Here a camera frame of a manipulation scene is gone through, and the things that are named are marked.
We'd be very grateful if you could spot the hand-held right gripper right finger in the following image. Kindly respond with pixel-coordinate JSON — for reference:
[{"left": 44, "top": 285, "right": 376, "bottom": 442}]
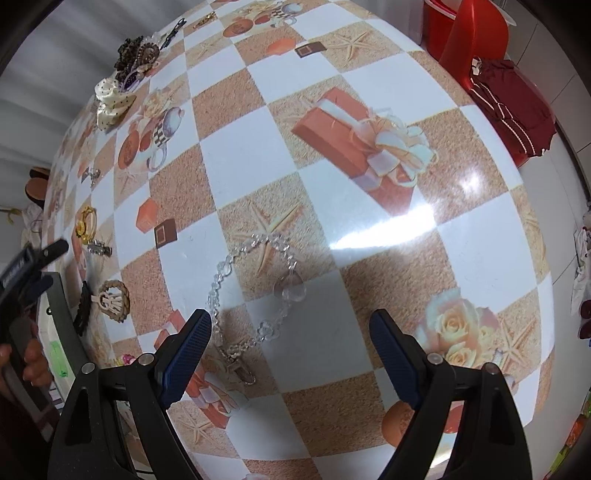
[{"left": 368, "top": 308, "right": 548, "bottom": 480}]

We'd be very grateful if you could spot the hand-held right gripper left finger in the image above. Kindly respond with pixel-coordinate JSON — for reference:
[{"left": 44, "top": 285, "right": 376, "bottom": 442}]
[{"left": 46, "top": 308, "right": 213, "bottom": 480}]

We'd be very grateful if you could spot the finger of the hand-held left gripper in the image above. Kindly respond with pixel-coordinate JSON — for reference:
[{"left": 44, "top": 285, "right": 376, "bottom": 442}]
[
  {"left": 18, "top": 275, "right": 55, "bottom": 308},
  {"left": 39, "top": 239, "right": 70, "bottom": 267}
]

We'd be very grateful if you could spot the grey shallow tray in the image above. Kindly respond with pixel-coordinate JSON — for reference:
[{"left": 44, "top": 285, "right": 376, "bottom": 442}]
[{"left": 37, "top": 271, "right": 100, "bottom": 416}]

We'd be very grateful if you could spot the black scalloped snap clip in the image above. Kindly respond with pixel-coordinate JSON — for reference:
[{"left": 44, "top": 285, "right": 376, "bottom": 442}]
[{"left": 74, "top": 281, "right": 95, "bottom": 337}]

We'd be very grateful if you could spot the clear bead chain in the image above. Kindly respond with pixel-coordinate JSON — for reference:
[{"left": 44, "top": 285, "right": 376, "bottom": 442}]
[{"left": 205, "top": 233, "right": 305, "bottom": 386}]

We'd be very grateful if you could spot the person's left forearm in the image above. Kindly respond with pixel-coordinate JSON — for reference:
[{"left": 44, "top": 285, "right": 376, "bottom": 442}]
[{"left": 0, "top": 378, "right": 54, "bottom": 480}]

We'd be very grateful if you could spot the person's left hand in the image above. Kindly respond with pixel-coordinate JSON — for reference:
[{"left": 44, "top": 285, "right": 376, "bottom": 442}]
[{"left": 0, "top": 339, "right": 49, "bottom": 386}]

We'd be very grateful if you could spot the brown hanging item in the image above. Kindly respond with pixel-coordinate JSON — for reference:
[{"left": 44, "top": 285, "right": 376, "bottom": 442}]
[{"left": 25, "top": 167, "right": 52, "bottom": 204}]

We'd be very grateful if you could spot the cream polka dot scrunchie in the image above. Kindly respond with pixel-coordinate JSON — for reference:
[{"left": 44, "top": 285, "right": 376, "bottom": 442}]
[{"left": 93, "top": 78, "right": 139, "bottom": 132}]

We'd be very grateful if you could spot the white hanging cloth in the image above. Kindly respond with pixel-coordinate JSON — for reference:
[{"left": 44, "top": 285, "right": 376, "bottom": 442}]
[{"left": 570, "top": 226, "right": 591, "bottom": 319}]

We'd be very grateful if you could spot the checkered printed tablecloth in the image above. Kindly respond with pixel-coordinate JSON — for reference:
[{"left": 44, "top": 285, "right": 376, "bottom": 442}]
[{"left": 41, "top": 0, "right": 557, "bottom": 480}]

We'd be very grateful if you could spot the brown lace scrunchie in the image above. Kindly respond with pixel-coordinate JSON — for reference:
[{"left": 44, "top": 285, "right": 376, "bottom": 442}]
[{"left": 113, "top": 37, "right": 162, "bottom": 75}]

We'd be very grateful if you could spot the black hair clip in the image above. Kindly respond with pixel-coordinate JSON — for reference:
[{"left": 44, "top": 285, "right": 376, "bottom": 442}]
[{"left": 159, "top": 18, "right": 186, "bottom": 49}]

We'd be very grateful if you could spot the dark red garment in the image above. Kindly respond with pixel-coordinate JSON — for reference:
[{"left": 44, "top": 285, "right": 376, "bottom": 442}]
[{"left": 468, "top": 58, "right": 557, "bottom": 158}]

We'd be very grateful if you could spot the red plastic chair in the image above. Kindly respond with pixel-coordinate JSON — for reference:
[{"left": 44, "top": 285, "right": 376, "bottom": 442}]
[{"left": 436, "top": 0, "right": 557, "bottom": 169}]

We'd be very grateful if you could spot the red plastic basin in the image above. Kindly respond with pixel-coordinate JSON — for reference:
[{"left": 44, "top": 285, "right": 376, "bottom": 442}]
[{"left": 422, "top": 0, "right": 462, "bottom": 61}]

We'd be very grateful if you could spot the yellow pink bead bracelet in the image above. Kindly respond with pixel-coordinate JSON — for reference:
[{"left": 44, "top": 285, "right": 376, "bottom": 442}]
[{"left": 75, "top": 206, "right": 99, "bottom": 245}]

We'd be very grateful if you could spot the green translucent bracelet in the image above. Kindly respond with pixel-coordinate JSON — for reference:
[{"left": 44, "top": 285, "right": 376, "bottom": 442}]
[{"left": 50, "top": 339, "right": 68, "bottom": 379}]

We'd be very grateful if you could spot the brown braided hair tie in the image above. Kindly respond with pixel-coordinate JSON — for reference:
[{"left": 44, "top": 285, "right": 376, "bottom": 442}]
[{"left": 97, "top": 279, "right": 131, "bottom": 320}]

